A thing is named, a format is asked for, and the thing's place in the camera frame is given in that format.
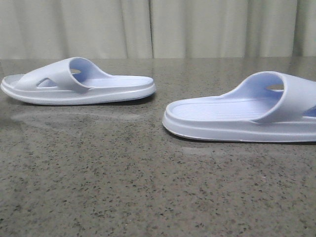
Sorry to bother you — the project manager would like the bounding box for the light blue slipper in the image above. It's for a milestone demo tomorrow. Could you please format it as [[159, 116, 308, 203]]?
[[162, 71, 316, 142], [0, 57, 156, 105]]

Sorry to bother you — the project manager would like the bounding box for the grey-green background curtain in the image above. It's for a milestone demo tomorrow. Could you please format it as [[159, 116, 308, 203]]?
[[0, 0, 316, 59]]

